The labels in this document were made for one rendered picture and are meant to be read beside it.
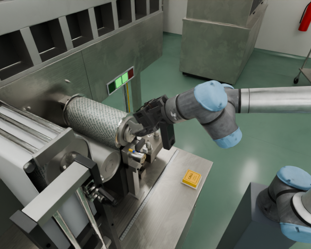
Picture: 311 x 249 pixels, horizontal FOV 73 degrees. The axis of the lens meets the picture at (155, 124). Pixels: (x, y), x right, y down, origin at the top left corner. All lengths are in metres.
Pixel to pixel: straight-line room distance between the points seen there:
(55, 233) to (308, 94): 0.70
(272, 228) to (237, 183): 1.22
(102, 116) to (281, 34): 4.65
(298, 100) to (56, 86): 0.83
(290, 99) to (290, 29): 4.46
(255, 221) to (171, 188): 0.38
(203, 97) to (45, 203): 0.38
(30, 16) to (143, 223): 0.86
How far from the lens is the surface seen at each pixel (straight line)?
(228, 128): 0.57
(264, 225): 1.08
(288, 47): 5.21
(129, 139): 0.78
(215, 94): 0.50
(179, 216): 0.98
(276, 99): 0.67
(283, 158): 2.71
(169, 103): 0.57
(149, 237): 0.95
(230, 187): 2.22
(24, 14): 0.84
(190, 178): 1.06
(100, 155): 0.75
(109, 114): 0.78
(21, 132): 0.60
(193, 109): 0.53
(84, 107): 0.84
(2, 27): 0.81
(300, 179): 0.95
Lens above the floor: 1.78
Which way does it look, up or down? 41 degrees down
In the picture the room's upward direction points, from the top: straight up
